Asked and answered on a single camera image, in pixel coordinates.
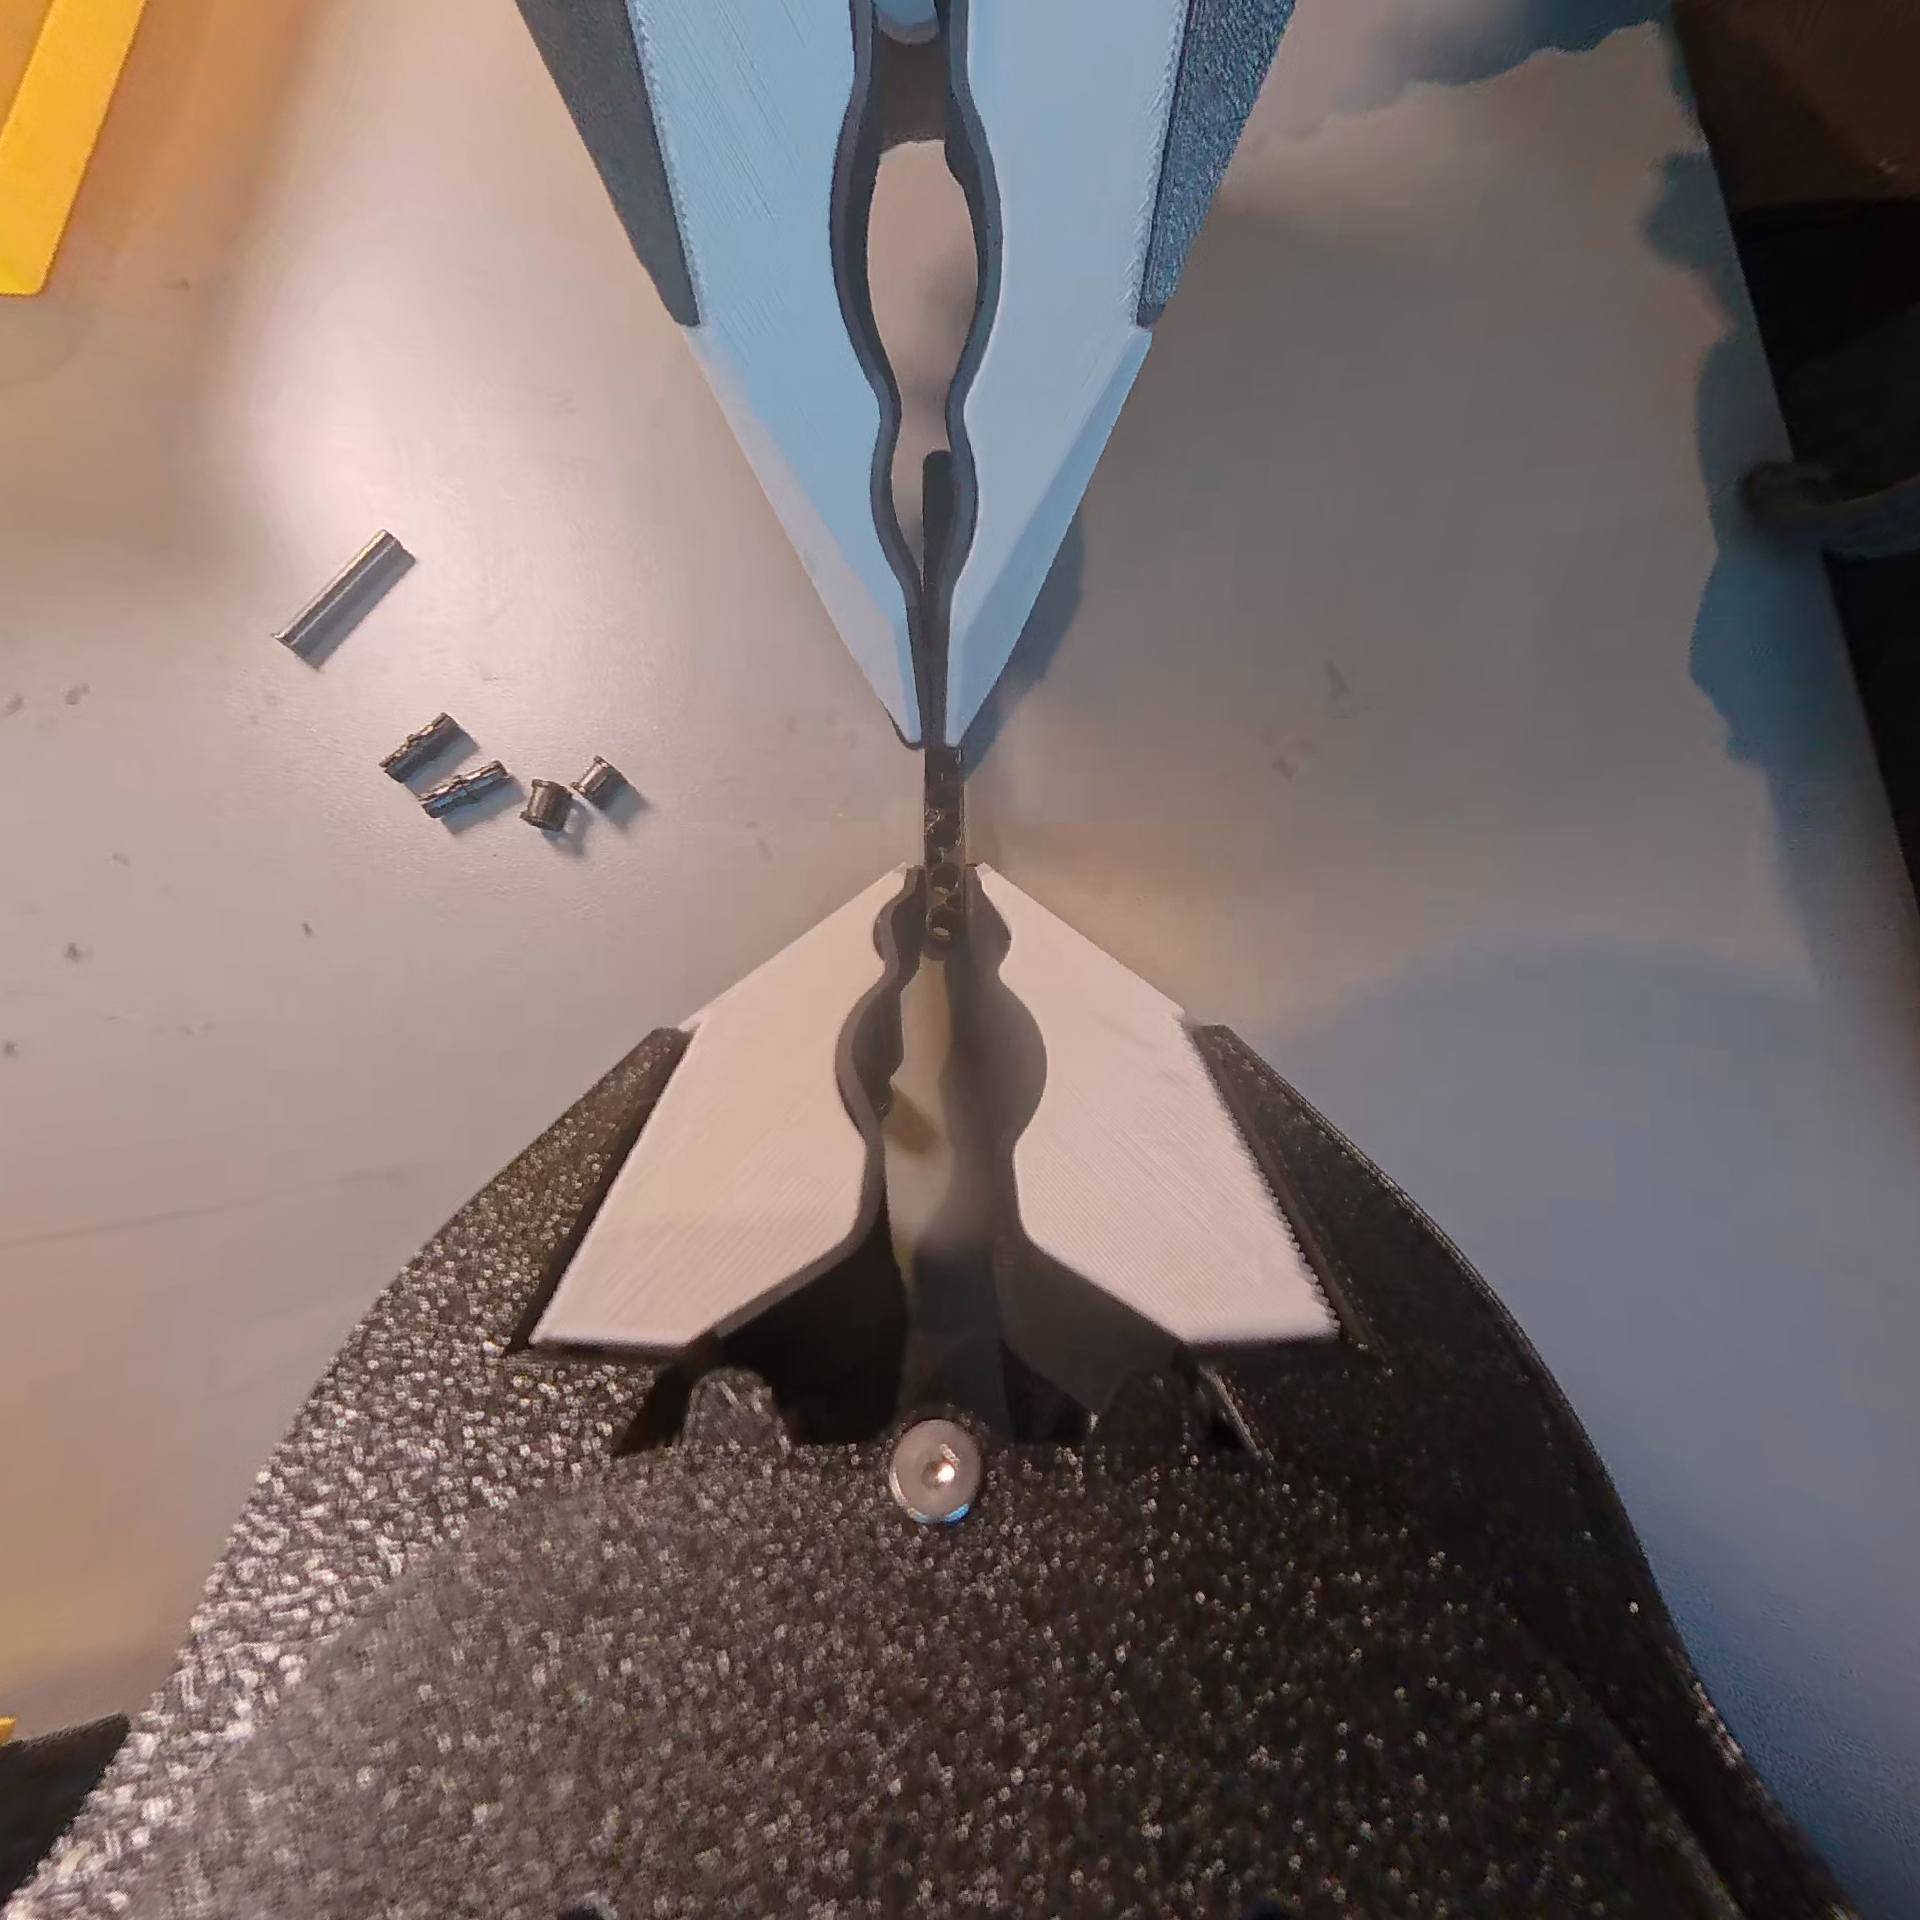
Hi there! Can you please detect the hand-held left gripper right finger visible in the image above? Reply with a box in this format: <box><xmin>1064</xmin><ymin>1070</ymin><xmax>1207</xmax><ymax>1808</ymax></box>
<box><xmin>960</xmin><ymin>865</ymin><xmax>1345</xmax><ymax>1353</ymax></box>

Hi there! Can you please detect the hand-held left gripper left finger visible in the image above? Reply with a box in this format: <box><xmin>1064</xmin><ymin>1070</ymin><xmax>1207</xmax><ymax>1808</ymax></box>
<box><xmin>535</xmin><ymin>865</ymin><xmax>922</xmax><ymax>1353</ymax></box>

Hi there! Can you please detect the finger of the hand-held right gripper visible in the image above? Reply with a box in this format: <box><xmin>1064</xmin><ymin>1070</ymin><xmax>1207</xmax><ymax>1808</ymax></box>
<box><xmin>624</xmin><ymin>0</ymin><xmax>937</xmax><ymax>746</ymax></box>
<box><xmin>937</xmin><ymin>0</ymin><xmax>1197</xmax><ymax>744</ymax></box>

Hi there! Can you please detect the long black toy beam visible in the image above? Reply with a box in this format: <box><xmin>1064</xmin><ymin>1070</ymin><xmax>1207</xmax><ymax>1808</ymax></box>
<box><xmin>910</xmin><ymin>450</ymin><xmax>977</xmax><ymax>963</ymax></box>

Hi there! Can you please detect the grey desk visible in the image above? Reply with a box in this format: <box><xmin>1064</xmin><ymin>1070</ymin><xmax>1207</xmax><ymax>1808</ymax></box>
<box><xmin>0</xmin><ymin>0</ymin><xmax>1920</xmax><ymax>1863</ymax></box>

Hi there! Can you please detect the yellow plastic bin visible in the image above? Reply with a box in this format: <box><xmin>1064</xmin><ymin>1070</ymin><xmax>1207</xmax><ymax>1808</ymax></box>
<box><xmin>0</xmin><ymin>0</ymin><xmax>149</xmax><ymax>299</ymax></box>

